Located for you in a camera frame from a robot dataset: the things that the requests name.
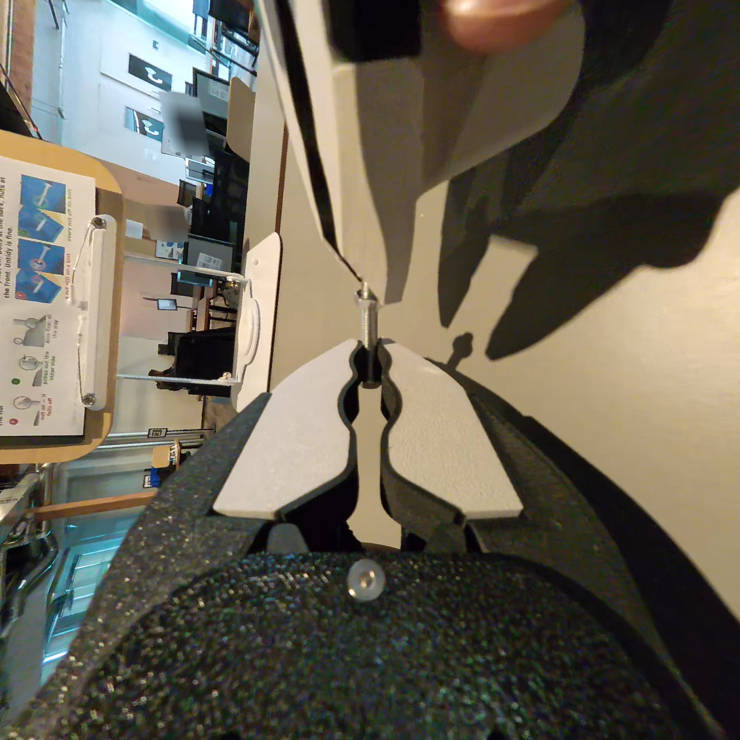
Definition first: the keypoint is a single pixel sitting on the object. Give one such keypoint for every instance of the person's right hand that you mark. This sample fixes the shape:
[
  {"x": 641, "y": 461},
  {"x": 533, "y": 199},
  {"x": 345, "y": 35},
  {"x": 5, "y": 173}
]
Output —
[{"x": 497, "y": 23}]

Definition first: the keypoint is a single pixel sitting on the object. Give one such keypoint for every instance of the grid pane window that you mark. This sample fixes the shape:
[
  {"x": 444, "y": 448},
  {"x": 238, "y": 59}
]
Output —
[{"x": 81, "y": 578}]

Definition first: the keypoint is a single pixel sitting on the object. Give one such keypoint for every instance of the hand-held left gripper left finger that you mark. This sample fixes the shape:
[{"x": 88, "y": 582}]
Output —
[{"x": 289, "y": 445}]

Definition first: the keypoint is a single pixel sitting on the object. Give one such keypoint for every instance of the black wall sign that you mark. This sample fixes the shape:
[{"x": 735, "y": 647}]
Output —
[
  {"x": 143, "y": 122},
  {"x": 149, "y": 72}
]

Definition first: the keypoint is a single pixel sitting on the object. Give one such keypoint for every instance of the metal rail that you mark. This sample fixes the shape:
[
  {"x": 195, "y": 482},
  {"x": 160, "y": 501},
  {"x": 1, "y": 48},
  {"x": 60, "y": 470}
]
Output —
[{"x": 133, "y": 435}]

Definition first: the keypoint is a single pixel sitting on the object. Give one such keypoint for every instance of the silver bolt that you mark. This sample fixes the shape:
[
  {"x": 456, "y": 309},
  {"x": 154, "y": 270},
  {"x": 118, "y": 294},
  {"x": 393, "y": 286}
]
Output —
[{"x": 370, "y": 329}]

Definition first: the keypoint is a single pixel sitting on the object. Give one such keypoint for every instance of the black box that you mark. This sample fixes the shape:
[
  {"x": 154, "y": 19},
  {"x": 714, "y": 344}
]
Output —
[{"x": 202, "y": 364}]

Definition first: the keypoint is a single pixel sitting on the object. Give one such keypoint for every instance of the grey rounded board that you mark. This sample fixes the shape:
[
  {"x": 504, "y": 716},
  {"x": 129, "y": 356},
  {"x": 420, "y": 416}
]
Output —
[{"x": 241, "y": 121}]

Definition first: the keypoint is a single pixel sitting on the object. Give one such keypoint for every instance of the white mounting plate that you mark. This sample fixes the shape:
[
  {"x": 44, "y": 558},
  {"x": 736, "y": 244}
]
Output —
[{"x": 101, "y": 312}]

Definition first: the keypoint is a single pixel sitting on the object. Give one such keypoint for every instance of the wooden sign board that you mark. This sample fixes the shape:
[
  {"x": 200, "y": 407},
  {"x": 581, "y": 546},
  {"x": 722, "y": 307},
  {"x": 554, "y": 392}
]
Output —
[{"x": 110, "y": 191}]

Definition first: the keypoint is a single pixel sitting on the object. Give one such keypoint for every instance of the paper instruction sheet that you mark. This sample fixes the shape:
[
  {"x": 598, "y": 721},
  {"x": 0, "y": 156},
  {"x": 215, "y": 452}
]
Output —
[{"x": 46, "y": 358}]

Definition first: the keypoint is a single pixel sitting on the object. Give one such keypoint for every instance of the small display screen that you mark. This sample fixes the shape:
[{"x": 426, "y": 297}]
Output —
[{"x": 166, "y": 304}]

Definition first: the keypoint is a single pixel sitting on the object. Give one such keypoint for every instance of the glass balcony railing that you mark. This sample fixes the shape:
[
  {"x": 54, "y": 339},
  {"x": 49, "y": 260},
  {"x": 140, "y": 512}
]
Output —
[{"x": 162, "y": 23}]

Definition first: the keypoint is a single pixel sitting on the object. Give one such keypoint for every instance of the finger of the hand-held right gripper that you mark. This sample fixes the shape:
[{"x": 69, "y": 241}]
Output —
[
  {"x": 491, "y": 110},
  {"x": 312, "y": 86}
]

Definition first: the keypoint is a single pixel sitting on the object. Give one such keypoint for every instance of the white sign stand base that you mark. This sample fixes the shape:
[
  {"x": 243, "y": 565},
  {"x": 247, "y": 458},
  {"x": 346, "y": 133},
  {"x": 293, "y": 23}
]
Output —
[{"x": 266, "y": 277}]

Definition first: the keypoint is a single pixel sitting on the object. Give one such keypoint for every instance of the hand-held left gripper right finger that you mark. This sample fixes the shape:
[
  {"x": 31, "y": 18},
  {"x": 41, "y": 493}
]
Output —
[{"x": 445, "y": 445}]

